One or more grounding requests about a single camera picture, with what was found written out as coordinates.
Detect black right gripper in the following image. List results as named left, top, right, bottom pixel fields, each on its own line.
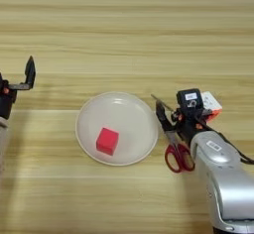
left=155, top=100, right=214, bottom=147

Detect red handled scissors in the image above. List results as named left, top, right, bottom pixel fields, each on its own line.
left=164, top=129, right=196, bottom=175

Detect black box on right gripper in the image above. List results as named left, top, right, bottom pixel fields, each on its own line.
left=176, top=87, right=205, bottom=114

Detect multicolour puzzle cube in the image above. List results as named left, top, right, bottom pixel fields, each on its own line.
left=200, top=90, right=223, bottom=123

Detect red cube block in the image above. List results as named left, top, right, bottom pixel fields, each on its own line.
left=95, top=127, right=120, bottom=157

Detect white round plate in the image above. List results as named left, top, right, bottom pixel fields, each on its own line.
left=74, top=91, right=160, bottom=167

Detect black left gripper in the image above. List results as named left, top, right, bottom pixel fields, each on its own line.
left=0, top=56, right=37, bottom=120

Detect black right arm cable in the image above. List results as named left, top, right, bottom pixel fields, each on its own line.
left=201, top=118, right=254, bottom=166

